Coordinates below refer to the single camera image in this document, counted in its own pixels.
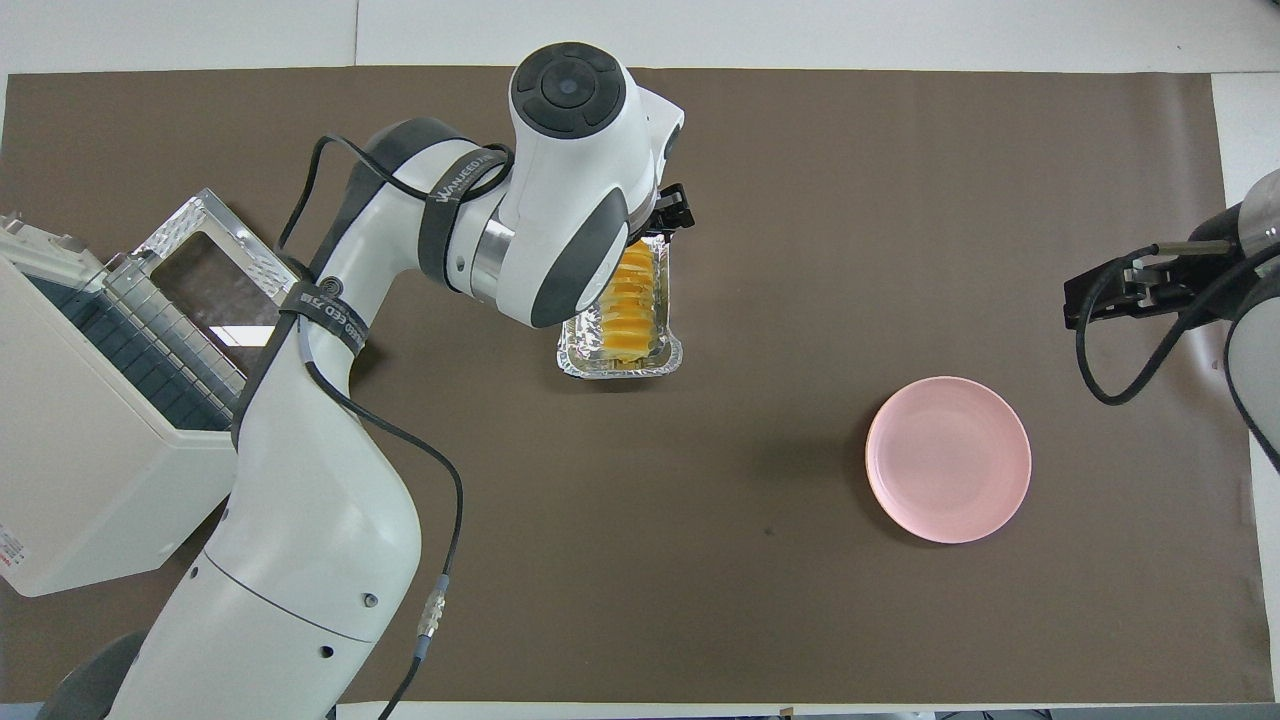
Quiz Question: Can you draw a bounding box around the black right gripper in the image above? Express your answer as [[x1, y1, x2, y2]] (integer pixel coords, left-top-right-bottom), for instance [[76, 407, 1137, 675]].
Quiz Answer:
[[1063, 205, 1263, 331]]

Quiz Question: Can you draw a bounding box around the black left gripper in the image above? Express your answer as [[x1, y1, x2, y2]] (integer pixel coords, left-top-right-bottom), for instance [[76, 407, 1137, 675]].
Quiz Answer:
[[640, 183, 697, 241]]

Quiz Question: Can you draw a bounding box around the striped yellow bread loaf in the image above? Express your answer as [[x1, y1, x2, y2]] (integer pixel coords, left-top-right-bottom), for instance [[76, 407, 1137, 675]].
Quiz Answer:
[[598, 240, 662, 361]]

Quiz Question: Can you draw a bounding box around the aluminium foil tray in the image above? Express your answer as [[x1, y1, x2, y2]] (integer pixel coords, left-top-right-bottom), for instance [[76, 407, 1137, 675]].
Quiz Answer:
[[557, 235, 684, 381]]

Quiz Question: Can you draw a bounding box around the glass oven door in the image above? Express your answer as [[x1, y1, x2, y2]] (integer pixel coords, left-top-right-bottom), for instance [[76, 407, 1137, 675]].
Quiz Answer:
[[130, 188, 326, 351]]

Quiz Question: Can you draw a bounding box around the cream toaster oven body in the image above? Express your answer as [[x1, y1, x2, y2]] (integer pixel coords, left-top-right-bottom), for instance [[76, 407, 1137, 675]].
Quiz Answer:
[[0, 212, 246, 598]]

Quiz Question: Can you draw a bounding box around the pink round plate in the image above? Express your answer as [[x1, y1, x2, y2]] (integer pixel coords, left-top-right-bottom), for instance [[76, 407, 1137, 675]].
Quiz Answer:
[[865, 376, 1032, 545]]

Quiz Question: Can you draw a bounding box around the brown table mat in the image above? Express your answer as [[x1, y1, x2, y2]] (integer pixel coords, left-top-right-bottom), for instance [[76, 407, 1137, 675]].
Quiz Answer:
[[0, 67, 1276, 704]]

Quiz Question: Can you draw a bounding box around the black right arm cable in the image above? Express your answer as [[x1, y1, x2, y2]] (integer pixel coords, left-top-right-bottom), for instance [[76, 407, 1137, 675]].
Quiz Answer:
[[1075, 243, 1280, 407]]

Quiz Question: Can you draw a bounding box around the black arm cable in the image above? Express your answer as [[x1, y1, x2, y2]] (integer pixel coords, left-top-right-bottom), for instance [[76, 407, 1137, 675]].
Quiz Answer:
[[275, 133, 516, 720], [1075, 243, 1280, 407]]

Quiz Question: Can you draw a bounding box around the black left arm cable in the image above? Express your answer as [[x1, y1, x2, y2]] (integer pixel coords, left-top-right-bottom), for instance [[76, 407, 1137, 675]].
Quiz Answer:
[[275, 133, 516, 720]]

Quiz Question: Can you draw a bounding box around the oven wire rack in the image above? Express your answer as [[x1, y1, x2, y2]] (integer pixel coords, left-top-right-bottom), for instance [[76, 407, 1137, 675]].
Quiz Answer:
[[28, 262, 248, 433]]

